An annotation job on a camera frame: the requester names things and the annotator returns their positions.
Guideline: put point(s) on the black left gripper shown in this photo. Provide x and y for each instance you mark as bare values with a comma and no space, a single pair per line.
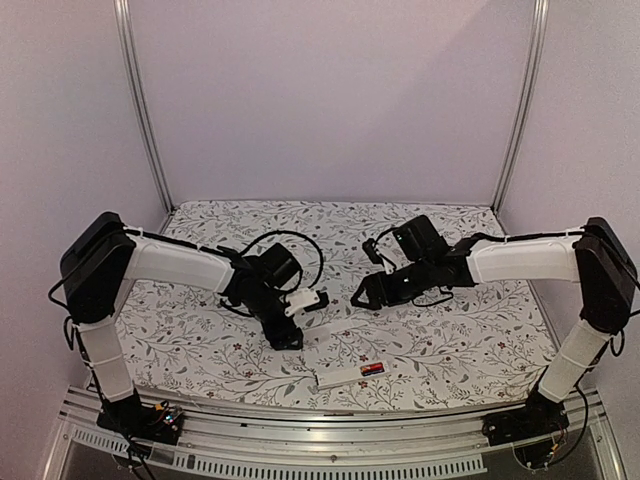
280,337

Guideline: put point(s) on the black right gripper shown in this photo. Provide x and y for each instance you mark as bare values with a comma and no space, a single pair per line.
371,282

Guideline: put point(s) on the white remote battery cover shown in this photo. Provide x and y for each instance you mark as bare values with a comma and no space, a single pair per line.
323,333

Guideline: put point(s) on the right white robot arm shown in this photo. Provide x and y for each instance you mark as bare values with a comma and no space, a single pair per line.
590,255

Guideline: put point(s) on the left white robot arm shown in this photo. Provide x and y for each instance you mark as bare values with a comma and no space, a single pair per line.
98,269

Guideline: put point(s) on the floral patterned table mat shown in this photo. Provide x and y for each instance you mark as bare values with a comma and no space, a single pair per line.
485,345

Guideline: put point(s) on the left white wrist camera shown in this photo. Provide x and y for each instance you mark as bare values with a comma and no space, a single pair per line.
306,300

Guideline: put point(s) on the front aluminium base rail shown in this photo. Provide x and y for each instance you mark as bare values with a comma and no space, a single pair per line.
229,440

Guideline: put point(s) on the right aluminium frame post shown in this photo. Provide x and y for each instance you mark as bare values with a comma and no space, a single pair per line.
525,99

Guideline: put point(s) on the aluminium frame post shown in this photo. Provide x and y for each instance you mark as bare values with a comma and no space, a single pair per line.
134,77
525,99

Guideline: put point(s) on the left aluminium frame post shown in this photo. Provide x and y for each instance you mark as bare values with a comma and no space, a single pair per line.
134,77

